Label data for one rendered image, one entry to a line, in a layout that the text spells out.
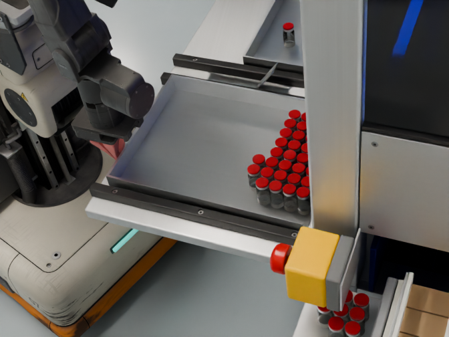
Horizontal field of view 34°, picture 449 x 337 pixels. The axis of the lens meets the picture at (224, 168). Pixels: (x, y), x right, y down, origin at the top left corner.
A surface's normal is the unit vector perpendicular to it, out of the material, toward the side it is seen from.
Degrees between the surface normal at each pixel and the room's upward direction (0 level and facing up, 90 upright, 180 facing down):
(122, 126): 0
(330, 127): 90
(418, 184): 90
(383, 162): 90
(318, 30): 90
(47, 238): 0
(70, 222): 0
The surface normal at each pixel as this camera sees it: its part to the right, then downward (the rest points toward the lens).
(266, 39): -0.12, -0.66
